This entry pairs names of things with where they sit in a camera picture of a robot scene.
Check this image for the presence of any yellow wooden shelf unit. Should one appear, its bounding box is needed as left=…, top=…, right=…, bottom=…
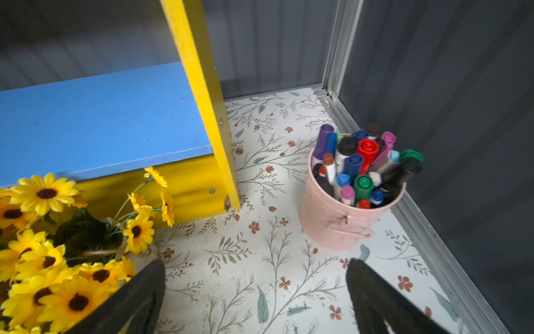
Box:
left=1, top=1, right=241, bottom=223

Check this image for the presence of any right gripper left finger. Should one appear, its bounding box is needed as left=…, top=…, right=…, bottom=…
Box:
left=68, top=259, right=165, bottom=334

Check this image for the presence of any pink bucket with pens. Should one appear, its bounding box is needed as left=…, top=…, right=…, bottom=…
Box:
left=299, top=124, right=424, bottom=251

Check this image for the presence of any floral patterned table mat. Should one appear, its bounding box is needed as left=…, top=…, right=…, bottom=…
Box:
left=152, top=88, right=468, bottom=333

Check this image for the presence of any shelf sunflower pot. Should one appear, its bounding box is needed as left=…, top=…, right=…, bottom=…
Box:
left=1, top=167, right=175, bottom=282
left=1, top=230, right=136, bottom=333

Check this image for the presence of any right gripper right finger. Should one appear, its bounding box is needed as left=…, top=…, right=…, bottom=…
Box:
left=346, top=258, right=446, bottom=333

